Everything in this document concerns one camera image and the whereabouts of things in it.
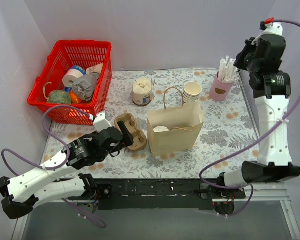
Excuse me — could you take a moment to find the brown pulp cup carrier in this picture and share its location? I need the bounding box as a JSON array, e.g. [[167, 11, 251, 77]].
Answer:
[[114, 113, 147, 152]]

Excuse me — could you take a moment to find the white cup lid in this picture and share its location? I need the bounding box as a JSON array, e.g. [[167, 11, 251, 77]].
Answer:
[[153, 126, 169, 133]]

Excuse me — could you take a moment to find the kraft paper bag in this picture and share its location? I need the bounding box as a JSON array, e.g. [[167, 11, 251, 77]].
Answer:
[[147, 100, 204, 157]]

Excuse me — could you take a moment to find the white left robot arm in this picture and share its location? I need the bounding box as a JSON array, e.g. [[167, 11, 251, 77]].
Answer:
[[0, 121, 133, 220]]

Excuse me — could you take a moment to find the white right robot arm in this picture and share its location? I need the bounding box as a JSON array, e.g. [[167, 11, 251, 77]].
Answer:
[[216, 33, 300, 199]]

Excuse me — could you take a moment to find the napkin pack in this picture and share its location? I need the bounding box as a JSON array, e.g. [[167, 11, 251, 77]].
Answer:
[[132, 77, 153, 107]]

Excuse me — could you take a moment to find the pink straw holder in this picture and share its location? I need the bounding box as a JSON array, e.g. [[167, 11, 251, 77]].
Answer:
[[209, 72, 234, 102]]

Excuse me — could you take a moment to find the stack of paper cups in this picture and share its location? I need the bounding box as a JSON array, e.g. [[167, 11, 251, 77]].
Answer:
[[182, 81, 202, 103]]

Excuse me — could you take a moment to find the floral patterned table mat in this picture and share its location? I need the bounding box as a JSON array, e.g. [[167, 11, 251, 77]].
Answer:
[[38, 69, 269, 180]]

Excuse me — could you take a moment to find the orange fruit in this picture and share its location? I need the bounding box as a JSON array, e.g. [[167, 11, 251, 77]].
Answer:
[[69, 91, 82, 104]]

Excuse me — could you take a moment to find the grey crumpled cloth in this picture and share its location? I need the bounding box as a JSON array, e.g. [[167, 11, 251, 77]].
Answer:
[[72, 73, 99, 101]]

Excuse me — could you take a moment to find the green twine ball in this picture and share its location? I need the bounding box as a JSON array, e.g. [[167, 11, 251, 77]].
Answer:
[[47, 90, 71, 105]]

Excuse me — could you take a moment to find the beige floral pouch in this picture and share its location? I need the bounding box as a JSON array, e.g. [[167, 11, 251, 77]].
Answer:
[[86, 63, 103, 75]]

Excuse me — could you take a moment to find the red plastic basket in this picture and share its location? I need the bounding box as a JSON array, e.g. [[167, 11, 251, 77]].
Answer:
[[27, 39, 112, 126]]

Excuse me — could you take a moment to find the white tape roll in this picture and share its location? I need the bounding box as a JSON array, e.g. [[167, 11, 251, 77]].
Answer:
[[62, 69, 83, 88]]

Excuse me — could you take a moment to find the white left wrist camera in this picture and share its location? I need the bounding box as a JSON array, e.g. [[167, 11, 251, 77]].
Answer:
[[93, 111, 111, 132]]

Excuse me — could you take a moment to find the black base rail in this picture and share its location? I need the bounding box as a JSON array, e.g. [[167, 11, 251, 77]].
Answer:
[[27, 177, 275, 211]]

